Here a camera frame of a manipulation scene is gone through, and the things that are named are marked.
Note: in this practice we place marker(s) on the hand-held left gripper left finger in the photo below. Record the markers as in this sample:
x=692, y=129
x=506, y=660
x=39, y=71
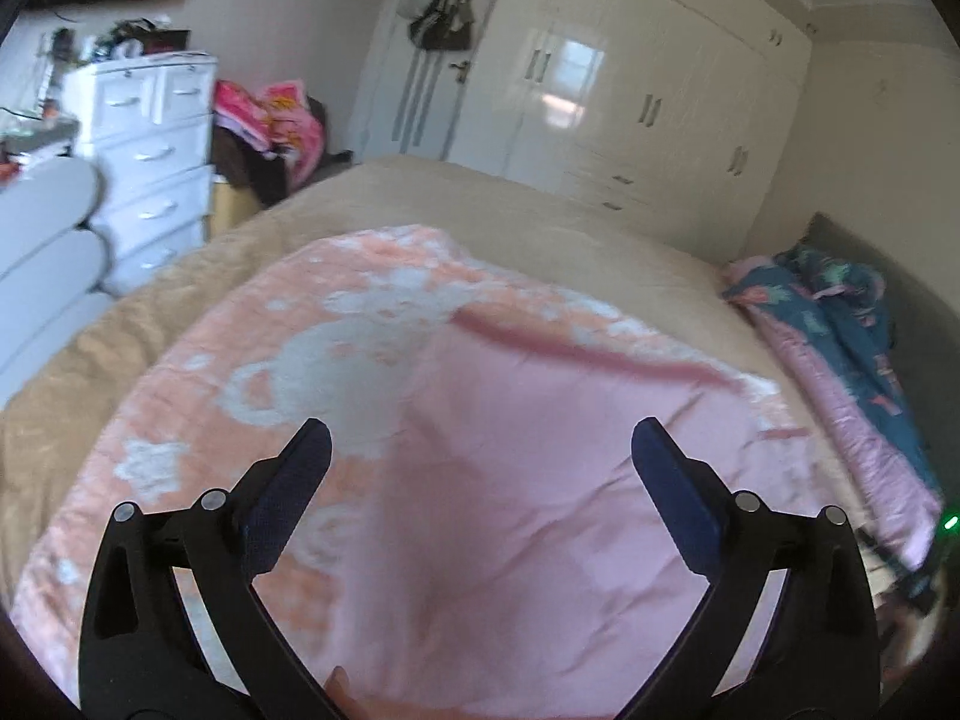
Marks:
x=289, y=495

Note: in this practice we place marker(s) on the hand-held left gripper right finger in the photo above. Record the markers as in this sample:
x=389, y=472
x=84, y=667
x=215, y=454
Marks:
x=679, y=495

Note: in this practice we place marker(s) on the pink quilted jacket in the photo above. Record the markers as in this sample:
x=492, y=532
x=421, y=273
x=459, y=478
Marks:
x=525, y=502

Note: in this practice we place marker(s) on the dark clothes pile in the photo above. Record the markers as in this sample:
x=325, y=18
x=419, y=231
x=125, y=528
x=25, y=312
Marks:
x=247, y=165

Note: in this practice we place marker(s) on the pile of pink clothes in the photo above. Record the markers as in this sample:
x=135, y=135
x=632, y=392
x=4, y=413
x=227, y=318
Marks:
x=281, y=112

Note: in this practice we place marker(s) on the orange blanket with white print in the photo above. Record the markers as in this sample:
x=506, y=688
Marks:
x=300, y=360

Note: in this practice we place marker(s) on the teal and pink patterned quilt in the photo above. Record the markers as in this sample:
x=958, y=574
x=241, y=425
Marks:
x=840, y=330

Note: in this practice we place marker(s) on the bed with beige bedspread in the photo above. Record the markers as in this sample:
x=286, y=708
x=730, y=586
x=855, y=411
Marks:
x=562, y=240

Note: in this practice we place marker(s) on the grey oval cushion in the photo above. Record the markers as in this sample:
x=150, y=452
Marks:
x=45, y=345
x=52, y=277
x=45, y=202

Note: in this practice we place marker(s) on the brown cardboard box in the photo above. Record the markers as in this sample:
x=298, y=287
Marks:
x=229, y=210

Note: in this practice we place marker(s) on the white drawer chest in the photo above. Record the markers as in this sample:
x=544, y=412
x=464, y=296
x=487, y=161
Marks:
x=157, y=195

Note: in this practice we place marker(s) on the white room door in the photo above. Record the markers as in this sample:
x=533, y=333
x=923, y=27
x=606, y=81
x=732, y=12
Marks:
x=390, y=112

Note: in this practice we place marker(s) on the white glossy wardrobe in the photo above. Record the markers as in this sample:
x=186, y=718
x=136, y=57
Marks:
x=675, y=52

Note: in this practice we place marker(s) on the dark brown box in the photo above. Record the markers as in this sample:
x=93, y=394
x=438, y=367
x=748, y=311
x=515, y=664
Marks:
x=169, y=43

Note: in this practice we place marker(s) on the dark bags hanging on hooks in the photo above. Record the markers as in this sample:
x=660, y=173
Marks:
x=442, y=26

